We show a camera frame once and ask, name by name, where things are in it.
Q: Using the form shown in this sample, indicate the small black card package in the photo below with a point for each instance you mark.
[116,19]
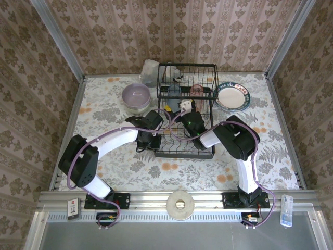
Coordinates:
[73,208]

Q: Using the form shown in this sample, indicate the pink translucent plastic cup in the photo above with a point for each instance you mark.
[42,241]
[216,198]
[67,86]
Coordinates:
[196,89]

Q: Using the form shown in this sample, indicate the white tape roll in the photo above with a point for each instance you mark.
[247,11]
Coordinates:
[171,205]

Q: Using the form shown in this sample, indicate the aluminium frame side rail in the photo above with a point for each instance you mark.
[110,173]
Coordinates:
[287,135]
[68,135]

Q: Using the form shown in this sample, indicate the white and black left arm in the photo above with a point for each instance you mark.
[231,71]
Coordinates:
[114,138]

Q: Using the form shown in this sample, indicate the grey metal panel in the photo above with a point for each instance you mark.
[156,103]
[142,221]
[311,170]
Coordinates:
[166,237]

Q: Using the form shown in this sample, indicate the aluminium frame post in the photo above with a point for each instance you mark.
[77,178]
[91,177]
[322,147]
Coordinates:
[61,39]
[288,39]

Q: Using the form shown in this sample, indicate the purple ceramic bowl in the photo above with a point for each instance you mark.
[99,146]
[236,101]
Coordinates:
[135,96]

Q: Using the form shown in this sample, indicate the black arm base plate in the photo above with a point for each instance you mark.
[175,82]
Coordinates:
[229,200]
[122,201]

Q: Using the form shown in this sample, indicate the aluminium mounting rail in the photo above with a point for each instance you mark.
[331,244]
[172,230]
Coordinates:
[151,200]

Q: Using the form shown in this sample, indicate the blue translucent plastic cup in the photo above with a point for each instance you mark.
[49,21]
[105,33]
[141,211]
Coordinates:
[173,92]

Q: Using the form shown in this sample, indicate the clear plastic small box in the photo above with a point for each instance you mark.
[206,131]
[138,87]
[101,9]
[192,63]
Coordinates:
[286,211]

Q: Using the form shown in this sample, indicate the small connector board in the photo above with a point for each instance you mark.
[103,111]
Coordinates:
[252,218]
[105,217]

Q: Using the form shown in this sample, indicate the plate with green lettered band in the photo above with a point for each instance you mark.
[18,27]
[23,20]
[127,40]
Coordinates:
[231,96]

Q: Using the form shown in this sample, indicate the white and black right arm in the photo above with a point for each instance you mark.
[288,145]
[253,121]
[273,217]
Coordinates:
[244,172]

